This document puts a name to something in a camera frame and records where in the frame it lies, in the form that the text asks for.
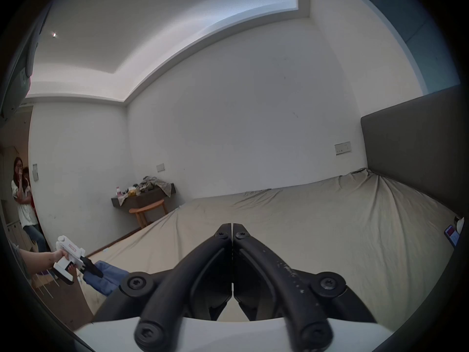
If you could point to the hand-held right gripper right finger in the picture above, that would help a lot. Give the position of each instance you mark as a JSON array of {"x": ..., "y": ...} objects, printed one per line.
[{"x": 271, "y": 266}]

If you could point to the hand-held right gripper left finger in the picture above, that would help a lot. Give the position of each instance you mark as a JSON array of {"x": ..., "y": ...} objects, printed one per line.
[{"x": 190, "y": 270}]

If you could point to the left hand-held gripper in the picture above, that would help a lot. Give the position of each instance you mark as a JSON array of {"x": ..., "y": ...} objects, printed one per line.
[{"x": 69, "y": 249}]

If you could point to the dark blue garment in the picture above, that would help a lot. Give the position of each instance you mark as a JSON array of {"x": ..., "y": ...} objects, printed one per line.
[{"x": 110, "y": 277}]

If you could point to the person's left forearm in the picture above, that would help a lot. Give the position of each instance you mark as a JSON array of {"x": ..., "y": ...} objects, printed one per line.
[{"x": 35, "y": 260}]

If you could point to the person's left hand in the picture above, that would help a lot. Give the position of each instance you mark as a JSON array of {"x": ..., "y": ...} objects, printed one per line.
[{"x": 58, "y": 258}]

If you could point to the bed with beige sheet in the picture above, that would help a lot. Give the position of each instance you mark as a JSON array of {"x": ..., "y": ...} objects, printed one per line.
[{"x": 311, "y": 215}]

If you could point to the wooden stool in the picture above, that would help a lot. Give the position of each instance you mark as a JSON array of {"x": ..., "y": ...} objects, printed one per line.
[{"x": 146, "y": 211}]

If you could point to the black phone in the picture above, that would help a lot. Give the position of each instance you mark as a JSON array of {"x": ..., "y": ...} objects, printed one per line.
[{"x": 451, "y": 235}]

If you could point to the grey padded headboard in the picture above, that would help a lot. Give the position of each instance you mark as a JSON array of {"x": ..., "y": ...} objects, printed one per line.
[{"x": 414, "y": 149}]

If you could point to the dark wall shelf with clutter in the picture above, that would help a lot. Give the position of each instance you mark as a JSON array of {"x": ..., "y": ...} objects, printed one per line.
[{"x": 143, "y": 194}]

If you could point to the white wall socket plate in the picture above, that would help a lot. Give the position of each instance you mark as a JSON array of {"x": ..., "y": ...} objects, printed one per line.
[
  {"x": 161, "y": 167},
  {"x": 342, "y": 148}
]

